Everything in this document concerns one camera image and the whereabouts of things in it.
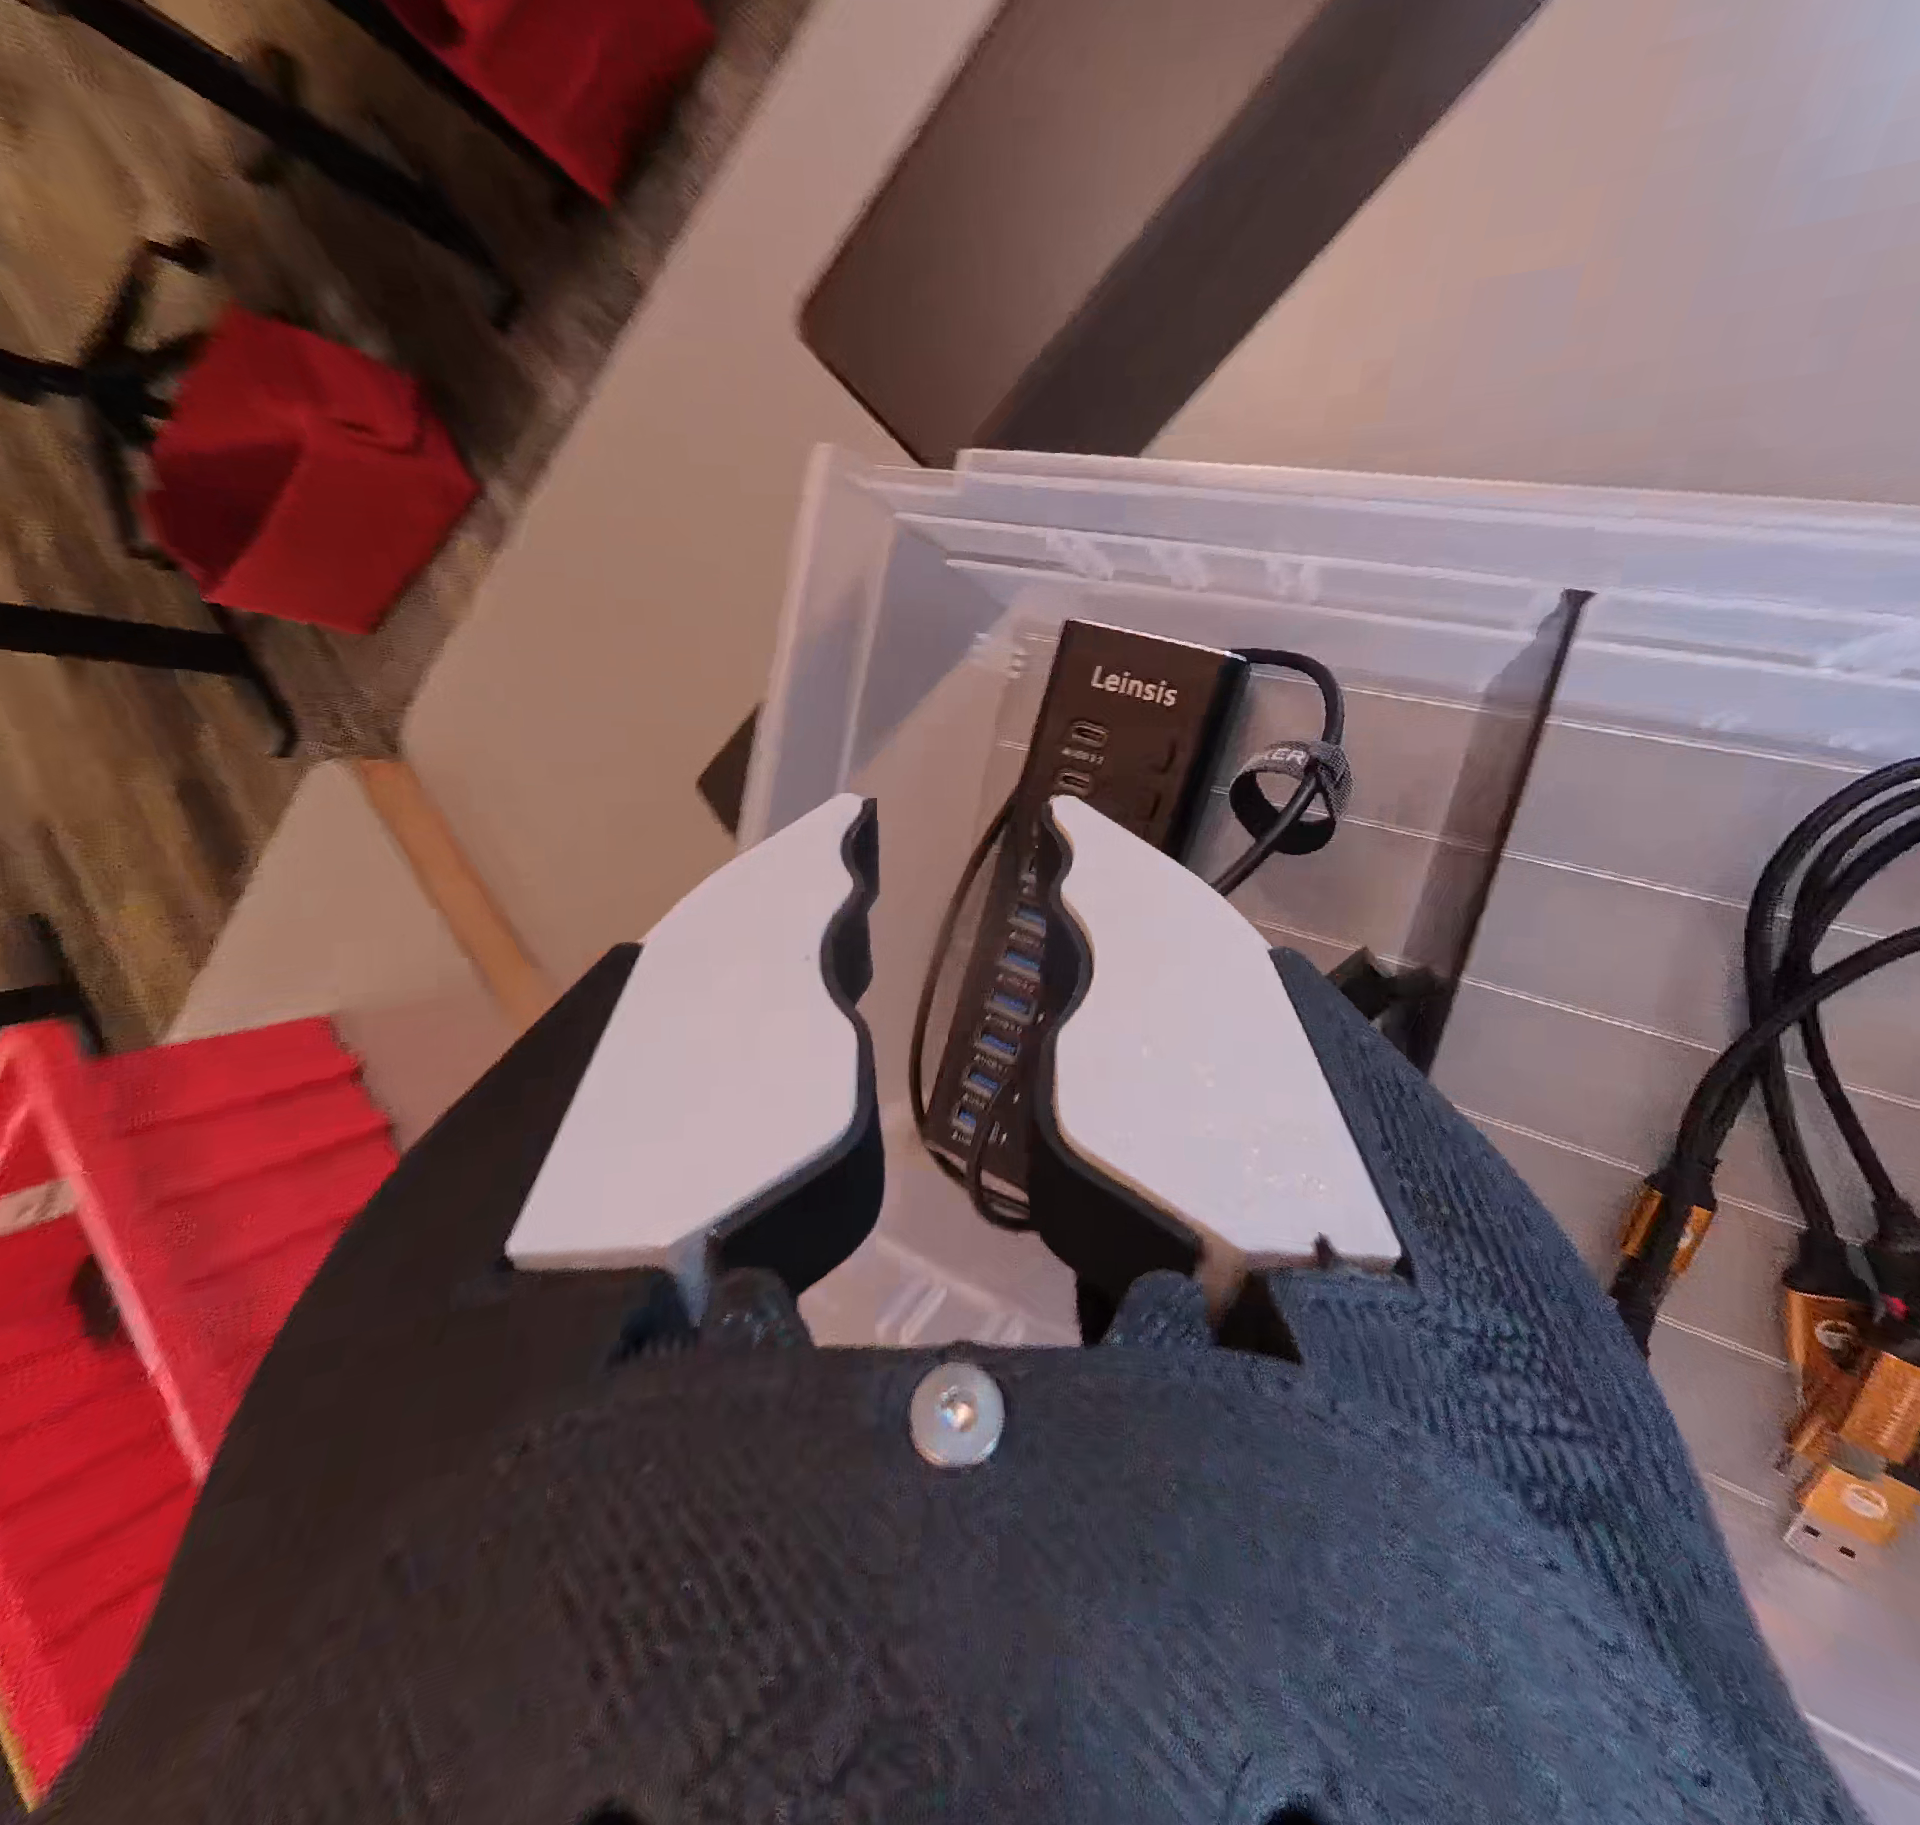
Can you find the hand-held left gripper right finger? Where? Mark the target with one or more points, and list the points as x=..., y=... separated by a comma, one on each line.
x=1198, y=1073

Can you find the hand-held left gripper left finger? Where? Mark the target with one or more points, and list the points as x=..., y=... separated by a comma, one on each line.
x=709, y=1039

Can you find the clear plastic bin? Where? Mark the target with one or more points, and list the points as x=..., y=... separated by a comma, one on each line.
x=1576, y=865

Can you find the wooden table leg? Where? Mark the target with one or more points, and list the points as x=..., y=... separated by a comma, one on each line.
x=448, y=877

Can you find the black bin divider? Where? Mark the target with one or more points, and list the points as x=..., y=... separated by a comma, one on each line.
x=1498, y=805

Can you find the red ribbed tote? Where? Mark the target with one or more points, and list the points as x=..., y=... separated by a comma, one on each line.
x=258, y=1176

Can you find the red felt basket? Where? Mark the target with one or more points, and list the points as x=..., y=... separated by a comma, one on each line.
x=559, y=35
x=303, y=490

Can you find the black table leg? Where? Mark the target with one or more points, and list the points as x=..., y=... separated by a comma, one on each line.
x=106, y=639

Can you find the black chair base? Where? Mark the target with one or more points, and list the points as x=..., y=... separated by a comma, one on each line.
x=127, y=377

